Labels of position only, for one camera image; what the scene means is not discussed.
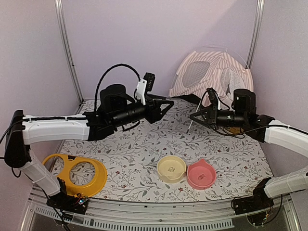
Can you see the right aluminium frame post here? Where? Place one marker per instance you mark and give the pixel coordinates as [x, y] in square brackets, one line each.
[255, 32]

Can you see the aluminium frame post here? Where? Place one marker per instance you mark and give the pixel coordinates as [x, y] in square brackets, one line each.
[68, 54]
[255, 32]

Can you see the pink striped pet tent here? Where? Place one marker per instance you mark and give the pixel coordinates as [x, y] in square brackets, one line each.
[211, 69]

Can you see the left aluminium frame post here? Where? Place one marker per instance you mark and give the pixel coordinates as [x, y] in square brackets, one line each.
[68, 54]

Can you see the yellow bamboo mat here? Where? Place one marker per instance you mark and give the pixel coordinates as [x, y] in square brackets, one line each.
[234, 130]

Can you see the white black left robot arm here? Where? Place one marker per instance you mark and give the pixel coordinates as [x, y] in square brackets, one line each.
[25, 130]

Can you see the aluminium front rail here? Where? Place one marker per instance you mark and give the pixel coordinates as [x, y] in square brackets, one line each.
[178, 207]

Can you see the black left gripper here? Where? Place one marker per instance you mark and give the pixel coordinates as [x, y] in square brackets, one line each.
[157, 115]

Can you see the yellow double bowl holder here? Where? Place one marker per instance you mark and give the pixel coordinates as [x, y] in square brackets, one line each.
[81, 175]

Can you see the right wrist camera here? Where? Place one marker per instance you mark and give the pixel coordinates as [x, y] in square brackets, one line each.
[213, 98]

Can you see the pink pet bowl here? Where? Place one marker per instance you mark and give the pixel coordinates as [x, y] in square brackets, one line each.
[201, 175]

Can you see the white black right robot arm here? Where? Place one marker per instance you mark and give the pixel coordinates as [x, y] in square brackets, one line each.
[266, 129]

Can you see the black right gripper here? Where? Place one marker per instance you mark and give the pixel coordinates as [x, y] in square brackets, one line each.
[206, 111]

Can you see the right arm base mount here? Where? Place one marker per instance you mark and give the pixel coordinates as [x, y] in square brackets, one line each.
[259, 200]

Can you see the cream pet bowl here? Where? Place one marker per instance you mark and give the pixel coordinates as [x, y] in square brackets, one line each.
[171, 169]

